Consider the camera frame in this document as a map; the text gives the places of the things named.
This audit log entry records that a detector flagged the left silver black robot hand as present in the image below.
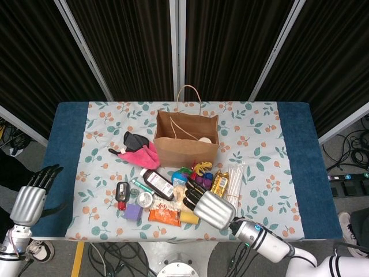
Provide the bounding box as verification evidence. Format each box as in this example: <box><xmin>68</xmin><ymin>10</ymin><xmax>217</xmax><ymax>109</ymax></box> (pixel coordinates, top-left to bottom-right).
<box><xmin>10</xmin><ymin>164</ymin><xmax>69</xmax><ymax>226</ymax></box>

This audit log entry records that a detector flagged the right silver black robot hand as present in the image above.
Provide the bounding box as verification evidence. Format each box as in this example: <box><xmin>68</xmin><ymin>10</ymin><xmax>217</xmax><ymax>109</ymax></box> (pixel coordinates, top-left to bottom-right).
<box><xmin>182</xmin><ymin>179</ymin><xmax>237</xmax><ymax>231</ymax></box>

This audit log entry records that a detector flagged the gold snack packet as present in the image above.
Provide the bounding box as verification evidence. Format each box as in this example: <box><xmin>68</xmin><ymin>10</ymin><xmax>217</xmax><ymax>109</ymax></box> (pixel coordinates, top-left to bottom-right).
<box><xmin>210</xmin><ymin>170</ymin><xmax>230</xmax><ymax>200</ymax></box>

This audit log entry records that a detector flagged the bundle of clear straws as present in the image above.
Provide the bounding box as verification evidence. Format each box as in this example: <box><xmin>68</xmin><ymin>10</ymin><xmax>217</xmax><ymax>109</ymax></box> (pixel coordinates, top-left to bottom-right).
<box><xmin>224</xmin><ymin>163</ymin><xmax>246</xmax><ymax>208</ymax></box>

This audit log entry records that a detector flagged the clear bag of crackers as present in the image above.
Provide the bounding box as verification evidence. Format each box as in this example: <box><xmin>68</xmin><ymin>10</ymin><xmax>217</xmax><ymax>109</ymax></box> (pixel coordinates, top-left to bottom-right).
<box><xmin>172</xmin><ymin>183</ymin><xmax>199</xmax><ymax>215</ymax></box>

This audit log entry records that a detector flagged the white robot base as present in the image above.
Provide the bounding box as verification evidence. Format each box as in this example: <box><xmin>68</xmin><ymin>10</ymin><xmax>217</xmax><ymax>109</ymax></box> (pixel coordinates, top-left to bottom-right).
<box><xmin>138</xmin><ymin>241</ymin><xmax>219</xmax><ymax>277</ymax></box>

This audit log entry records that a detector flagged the brown paper bag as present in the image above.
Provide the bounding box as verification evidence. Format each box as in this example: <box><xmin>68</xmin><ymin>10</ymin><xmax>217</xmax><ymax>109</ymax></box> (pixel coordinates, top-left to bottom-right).
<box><xmin>153</xmin><ymin>84</ymin><xmax>220</xmax><ymax>168</ymax></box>

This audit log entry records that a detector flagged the yellow sponge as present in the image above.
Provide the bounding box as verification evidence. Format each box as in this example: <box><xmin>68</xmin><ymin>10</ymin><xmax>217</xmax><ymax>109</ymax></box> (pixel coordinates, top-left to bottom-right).
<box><xmin>179</xmin><ymin>210</ymin><xmax>201</xmax><ymax>225</ymax></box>

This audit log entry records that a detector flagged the black trouser leg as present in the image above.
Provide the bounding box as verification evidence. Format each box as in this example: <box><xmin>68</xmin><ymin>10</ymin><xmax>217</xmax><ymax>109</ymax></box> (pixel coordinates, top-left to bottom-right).
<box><xmin>0</xmin><ymin>149</ymin><xmax>44</xmax><ymax>191</ymax></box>

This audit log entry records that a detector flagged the black and white sneaker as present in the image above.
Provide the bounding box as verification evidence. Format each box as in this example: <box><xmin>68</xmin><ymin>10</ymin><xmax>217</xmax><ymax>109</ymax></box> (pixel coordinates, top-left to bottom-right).
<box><xmin>27</xmin><ymin>239</ymin><xmax>55</xmax><ymax>263</ymax></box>

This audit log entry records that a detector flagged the blue ball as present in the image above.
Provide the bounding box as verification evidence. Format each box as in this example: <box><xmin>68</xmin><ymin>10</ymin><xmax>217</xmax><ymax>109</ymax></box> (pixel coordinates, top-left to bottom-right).
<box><xmin>171</xmin><ymin>170</ymin><xmax>189</xmax><ymax>185</ymax></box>

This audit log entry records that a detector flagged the orange snack packet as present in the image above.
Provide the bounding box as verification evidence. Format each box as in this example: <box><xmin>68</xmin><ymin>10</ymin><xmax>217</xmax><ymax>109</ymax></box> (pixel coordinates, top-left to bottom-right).
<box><xmin>148</xmin><ymin>199</ymin><xmax>183</xmax><ymax>228</ymax></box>

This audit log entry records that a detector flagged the brown bottle with white cap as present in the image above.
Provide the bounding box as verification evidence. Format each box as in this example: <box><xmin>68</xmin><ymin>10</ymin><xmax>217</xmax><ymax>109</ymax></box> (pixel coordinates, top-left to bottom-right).
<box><xmin>140</xmin><ymin>169</ymin><xmax>176</xmax><ymax>202</ymax></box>

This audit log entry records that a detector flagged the blue table cover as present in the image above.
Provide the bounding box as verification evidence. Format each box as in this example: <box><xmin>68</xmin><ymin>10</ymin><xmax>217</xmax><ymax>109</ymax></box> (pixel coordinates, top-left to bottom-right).
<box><xmin>30</xmin><ymin>100</ymin><xmax>342</xmax><ymax>240</ymax></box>

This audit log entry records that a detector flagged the purple foam cube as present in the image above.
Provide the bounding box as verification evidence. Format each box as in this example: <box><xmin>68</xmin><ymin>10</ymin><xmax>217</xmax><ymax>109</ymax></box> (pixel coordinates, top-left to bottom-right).
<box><xmin>123</xmin><ymin>203</ymin><xmax>144</xmax><ymax>222</ymax></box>

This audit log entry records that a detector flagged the floral print tablecloth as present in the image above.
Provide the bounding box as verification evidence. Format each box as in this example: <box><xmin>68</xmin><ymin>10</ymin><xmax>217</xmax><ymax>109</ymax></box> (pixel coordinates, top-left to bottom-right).
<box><xmin>65</xmin><ymin>100</ymin><xmax>305</xmax><ymax>242</ymax></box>

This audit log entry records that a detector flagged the pink cloth with black trim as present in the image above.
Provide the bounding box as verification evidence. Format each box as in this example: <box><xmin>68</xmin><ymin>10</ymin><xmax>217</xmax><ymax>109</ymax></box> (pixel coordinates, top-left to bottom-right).
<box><xmin>108</xmin><ymin>131</ymin><xmax>161</xmax><ymax>170</ymax></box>

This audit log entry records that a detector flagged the black bottle with red cap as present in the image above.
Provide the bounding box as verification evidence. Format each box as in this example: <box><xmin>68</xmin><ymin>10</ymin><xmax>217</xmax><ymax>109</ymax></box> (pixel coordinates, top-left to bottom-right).
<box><xmin>115</xmin><ymin>181</ymin><xmax>130</xmax><ymax>211</ymax></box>

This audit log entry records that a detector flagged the white and pink sneaker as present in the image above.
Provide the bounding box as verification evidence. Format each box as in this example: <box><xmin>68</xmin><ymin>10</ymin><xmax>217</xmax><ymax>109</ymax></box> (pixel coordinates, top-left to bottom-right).
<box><xmin>337</xmin><ymin>211</ymin><xmax>361</xmax><ymax>256</ymax></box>

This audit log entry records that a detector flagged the black power strip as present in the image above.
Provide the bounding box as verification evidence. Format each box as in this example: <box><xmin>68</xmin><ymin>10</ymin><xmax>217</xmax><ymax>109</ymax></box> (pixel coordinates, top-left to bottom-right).
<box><xmin>327</xmin><ymin>172</ymin><xmax>369</xmax><ymax>182</ymax></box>

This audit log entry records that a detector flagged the black partition screen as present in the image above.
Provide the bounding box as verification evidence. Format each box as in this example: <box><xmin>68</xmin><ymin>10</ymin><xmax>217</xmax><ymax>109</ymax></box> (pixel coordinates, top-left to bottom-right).
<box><xmin>0</xmin><ymin>0</ymin><xmax>113</xmax><ymax>147</ymax></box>
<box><xmin>177</xmin><ymin>0</ymin><xmax>306</xmax><ymax>102</ymax></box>
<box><xmin>249</xmin><ymin>0</ymin><xmax>369</xmax><ymax>145</ymax></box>
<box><xmin>54</xmin><ymin>0</ymin><xmax>179</xmax><ymax>102</ymax></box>

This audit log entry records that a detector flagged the dark trouser leg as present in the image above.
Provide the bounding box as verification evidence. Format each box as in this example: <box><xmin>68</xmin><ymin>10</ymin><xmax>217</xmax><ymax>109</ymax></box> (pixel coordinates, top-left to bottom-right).
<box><xmin>350</xmin><ymin>207</ymin><xmax>369</xmax><ymax>249</ymax></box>

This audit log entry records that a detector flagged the black cable tangle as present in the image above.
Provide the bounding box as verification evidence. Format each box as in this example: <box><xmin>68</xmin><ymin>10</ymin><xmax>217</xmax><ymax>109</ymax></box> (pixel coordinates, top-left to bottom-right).
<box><xmin>210</xmin><ymin>241</ymin><xmax>253</xmax><ymax>277</ymax></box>
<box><xmin>321</xmin><ymin>115</ymin><xmax>369</xmax><ymax>174</ymax></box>
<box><xmin>0</xmin><ymin>115</ymin><xmax>32</xmax><ymax>156</ymax></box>
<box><xmin>86</xmin><ymin>241</ymin><xmax>153</xmax><ymax>277</ymax></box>

